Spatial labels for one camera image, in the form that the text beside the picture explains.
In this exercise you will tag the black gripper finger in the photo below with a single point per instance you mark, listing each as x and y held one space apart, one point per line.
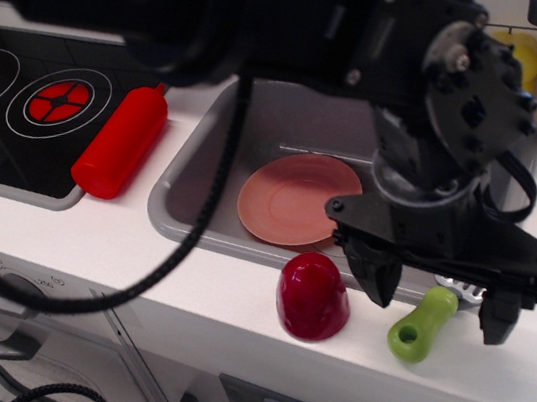
376 266
498 315

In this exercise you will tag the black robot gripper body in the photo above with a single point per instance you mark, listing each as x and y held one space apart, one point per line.
453 230

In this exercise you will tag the green handled metal spatula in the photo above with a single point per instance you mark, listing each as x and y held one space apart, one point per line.
411 338

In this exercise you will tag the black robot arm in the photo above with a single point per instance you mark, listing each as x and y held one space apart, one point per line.
386 51

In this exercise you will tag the pink plastic plate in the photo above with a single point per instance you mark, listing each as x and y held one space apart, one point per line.
283 202

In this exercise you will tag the grey toy sink basin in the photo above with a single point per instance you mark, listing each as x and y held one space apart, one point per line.
199 211

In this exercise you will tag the dark red plastic dome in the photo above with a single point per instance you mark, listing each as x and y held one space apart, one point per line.
312 302

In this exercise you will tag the yellow toy bell pepper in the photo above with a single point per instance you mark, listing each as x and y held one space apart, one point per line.
525 51

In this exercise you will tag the red plastic cylinder bottle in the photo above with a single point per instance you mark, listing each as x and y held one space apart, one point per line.
116 151

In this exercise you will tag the grey oven knob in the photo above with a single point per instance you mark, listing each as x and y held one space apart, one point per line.
19 289

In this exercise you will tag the black toy stovetop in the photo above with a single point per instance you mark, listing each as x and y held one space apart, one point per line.
56 94

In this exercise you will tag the grey oven door handle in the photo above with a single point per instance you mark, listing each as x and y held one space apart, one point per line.
20 338

